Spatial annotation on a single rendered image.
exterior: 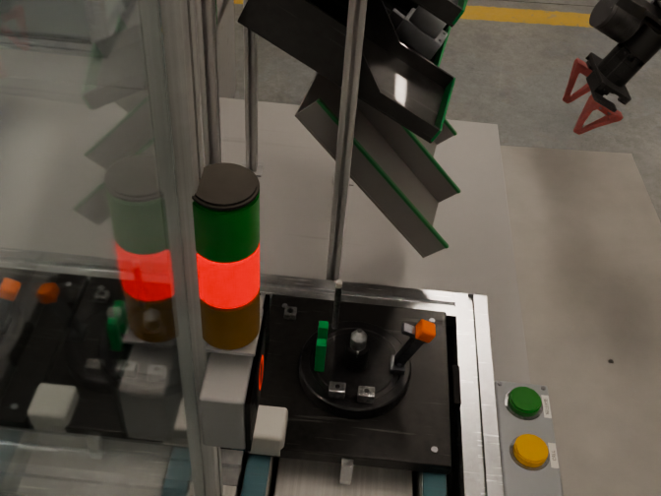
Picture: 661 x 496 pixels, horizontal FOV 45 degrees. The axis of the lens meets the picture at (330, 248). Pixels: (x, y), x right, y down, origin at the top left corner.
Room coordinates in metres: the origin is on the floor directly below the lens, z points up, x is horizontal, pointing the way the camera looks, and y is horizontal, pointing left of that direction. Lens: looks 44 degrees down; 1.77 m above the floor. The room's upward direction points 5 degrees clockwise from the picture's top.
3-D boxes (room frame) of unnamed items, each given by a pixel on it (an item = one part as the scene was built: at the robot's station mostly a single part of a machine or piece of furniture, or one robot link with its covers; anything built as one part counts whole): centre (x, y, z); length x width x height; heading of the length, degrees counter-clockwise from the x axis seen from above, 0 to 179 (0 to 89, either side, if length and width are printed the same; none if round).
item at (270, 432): (0.52, 0.06, 0.97); 0.05 x 0.05 x 0.04; 89
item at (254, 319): (0.43, 0.08, 1.28); 0.05 x 0.05 x 0.05
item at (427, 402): (0.62, -0.04, 0.96); 0.24 x 0.24 x 0.02; 89
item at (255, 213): (0.43, 0.08, 1.38); 0.05 x 0.05 x 0.05
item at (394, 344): (0.62, -0.04, 0.98); 0.14 x 0.14 x 0.02
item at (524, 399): (0.60, -0.26, 0.96); 0.04 x 0.04 x 0.02
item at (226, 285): (0.43, 0.08, 1.33); 0.05 x 0.05 x 0.05
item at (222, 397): (0.43, 0.08, 1.29); 0.12 x 0.05 x 0.25; 179
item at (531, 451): (0.53, -0.26, 0.96); 0.04 x 0.04 x 0.02
